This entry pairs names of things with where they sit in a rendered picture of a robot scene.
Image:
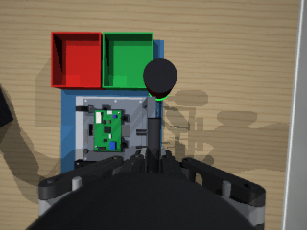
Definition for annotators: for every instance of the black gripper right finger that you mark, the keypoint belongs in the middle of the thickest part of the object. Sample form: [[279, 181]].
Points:
[[247, 197]]

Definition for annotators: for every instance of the red bin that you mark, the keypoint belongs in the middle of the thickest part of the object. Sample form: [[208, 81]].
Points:
[[77, 60]]

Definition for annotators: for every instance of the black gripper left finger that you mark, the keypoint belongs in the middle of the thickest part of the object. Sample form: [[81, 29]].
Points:
[[54, 188]]

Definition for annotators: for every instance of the green bin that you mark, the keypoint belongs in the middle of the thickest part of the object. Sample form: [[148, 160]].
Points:
[[125, 56]]

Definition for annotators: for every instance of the green circuit board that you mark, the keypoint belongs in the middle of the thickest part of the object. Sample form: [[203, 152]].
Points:
[[107, 130]]

